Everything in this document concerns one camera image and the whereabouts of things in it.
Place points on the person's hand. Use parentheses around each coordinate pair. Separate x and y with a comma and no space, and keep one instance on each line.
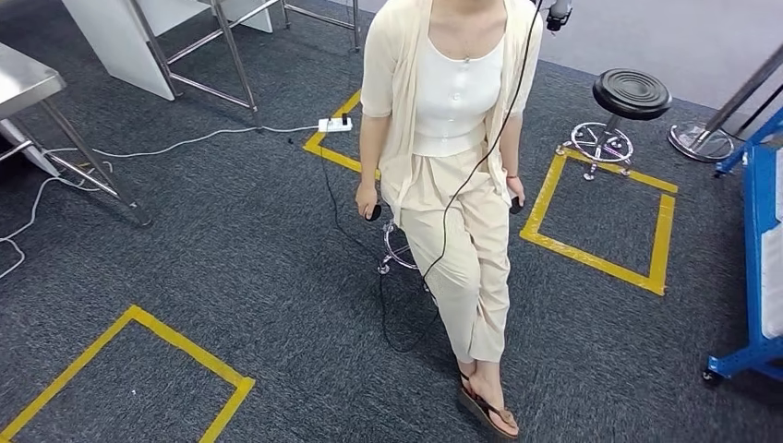
(515,192)
(367,198)

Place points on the blue metal shelf rack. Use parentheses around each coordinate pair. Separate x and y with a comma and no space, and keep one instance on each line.
(755,244)

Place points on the steel workbench table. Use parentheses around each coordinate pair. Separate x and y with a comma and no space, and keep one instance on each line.
(24,79)

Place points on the yellow floor tape square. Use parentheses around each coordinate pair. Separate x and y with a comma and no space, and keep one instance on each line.
(587,257)
(333,156)
(183,348)

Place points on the chrome chair base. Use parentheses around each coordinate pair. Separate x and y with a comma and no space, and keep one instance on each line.
(383,269)

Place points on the white power strip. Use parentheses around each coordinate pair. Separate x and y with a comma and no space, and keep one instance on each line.
(333,125)

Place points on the person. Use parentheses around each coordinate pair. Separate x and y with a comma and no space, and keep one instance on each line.
(452,98)

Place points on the black round stool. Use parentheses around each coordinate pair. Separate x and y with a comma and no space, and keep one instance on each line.
(630,95)

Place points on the round metal stand base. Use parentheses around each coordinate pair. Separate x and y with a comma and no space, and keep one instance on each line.
(697,143)

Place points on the brown sandal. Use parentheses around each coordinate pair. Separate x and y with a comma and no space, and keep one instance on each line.
(508,432)

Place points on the white plastic bin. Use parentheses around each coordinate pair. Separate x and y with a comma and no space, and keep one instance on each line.
(774,281)

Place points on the white cabinet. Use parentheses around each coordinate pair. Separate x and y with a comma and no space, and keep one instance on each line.
(116,43)

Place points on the grey mounted camera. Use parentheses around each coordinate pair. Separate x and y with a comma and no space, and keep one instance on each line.
(558,12)

